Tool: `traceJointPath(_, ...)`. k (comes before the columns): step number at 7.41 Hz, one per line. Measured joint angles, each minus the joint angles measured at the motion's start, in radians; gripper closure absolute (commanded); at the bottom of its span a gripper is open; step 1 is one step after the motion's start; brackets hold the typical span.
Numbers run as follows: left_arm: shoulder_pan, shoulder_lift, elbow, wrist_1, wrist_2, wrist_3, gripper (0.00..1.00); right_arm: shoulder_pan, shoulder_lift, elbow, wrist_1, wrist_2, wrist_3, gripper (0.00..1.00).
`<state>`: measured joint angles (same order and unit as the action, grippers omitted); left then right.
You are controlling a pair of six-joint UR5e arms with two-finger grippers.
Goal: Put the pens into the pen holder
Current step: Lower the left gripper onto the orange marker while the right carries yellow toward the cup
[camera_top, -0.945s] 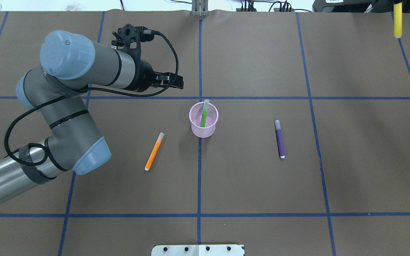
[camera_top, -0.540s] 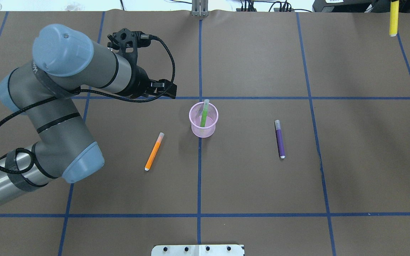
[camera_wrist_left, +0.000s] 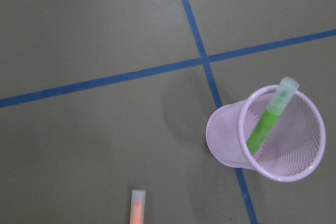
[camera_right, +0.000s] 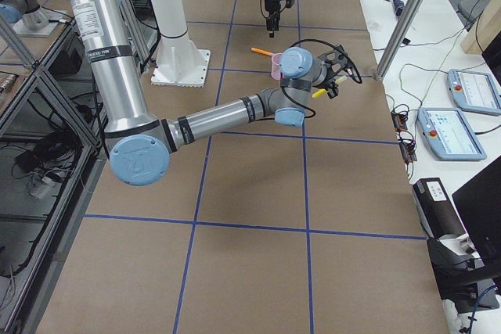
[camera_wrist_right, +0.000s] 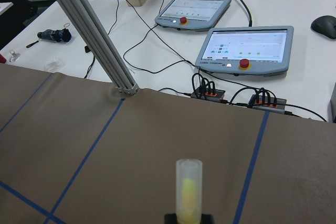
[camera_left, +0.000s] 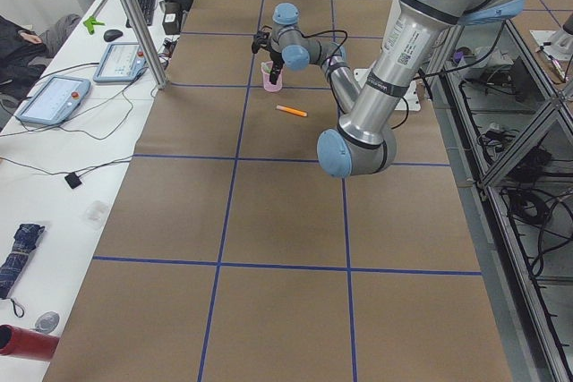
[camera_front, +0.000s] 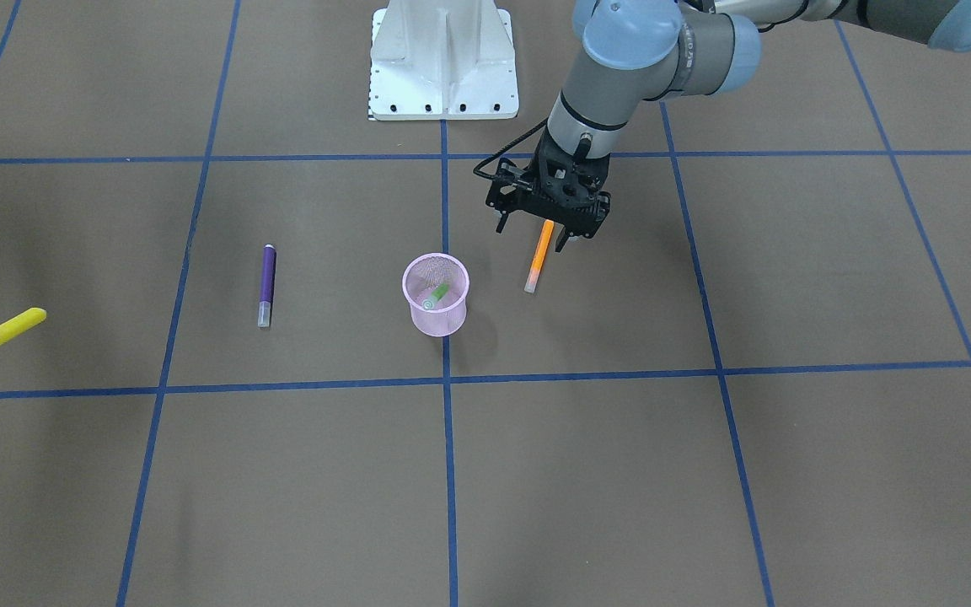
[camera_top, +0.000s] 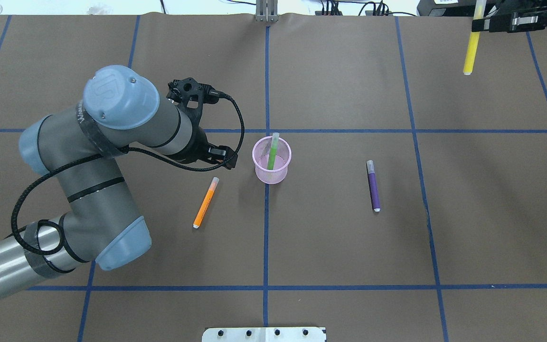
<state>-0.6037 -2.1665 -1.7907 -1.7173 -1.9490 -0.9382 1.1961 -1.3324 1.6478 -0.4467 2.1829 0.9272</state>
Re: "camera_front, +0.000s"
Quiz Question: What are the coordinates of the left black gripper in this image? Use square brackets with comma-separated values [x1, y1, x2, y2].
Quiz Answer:
[528, 133, 610, 253]

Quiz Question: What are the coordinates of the orange highlighter pen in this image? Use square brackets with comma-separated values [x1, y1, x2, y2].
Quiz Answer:
[523, 220, 555, 293]

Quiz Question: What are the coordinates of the green highlighter pen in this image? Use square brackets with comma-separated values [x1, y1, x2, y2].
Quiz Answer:
[421, 282, 450, 310]

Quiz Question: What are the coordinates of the purple marker pen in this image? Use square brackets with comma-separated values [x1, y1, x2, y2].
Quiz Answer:
[255, 244, 277, 328]

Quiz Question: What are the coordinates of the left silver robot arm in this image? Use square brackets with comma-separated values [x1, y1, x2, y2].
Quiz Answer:
[490, 1, 971, 250]

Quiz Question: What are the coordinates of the pink mesh pen holder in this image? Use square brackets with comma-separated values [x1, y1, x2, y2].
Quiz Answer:
[400, 253, 470, 338]

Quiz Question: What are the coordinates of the black camera cable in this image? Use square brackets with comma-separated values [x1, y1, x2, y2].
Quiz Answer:
[473, 118, 550, 182]

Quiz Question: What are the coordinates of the white camera stand pedestal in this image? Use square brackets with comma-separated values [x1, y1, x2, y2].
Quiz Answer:
[367, 1, 520, 121]

